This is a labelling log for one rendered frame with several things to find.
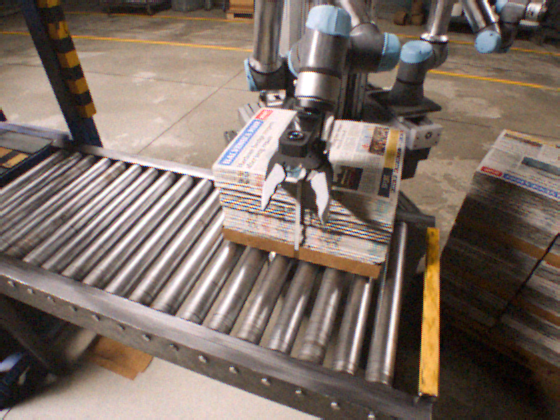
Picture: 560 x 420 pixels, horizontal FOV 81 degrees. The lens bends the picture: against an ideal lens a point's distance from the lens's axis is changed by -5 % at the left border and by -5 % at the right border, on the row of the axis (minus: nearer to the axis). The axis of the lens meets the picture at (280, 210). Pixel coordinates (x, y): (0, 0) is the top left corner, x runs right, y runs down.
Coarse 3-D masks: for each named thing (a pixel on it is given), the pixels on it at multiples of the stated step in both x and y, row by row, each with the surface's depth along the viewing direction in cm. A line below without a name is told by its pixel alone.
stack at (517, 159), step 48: (528, 144) 117; (480, 192) 108; (528, 192) 98; (480, 240) 116; (528, 240) 105; (480, 288) 127; (528, 288) 113; (480, 336) 138; (528, 336) 122; (528, 384) 133
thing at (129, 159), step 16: (64, 144) 122; (80, 144) 122; (112, 160) 115; (128, 160) 114; (144, 160) 114; (160, 160) 114; (192, 176) 107; (208, 176) 106; (416, 224) 90; (432, 224) 90; (416, 240) 93; (416, 256) 97
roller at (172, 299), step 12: (216, 228) 89; (204, 240) 86; (216, 240) 87; (192, 252) 84; (204, 252) 83; (216, 252) 87; (192, 264) 80; (204, 264) 82; (180, 276) 77; (192, 276) 78; (168, 288) 75; (180, 288) 75; (168, 300) 72; (180, 300) 74; (168, 312) 71
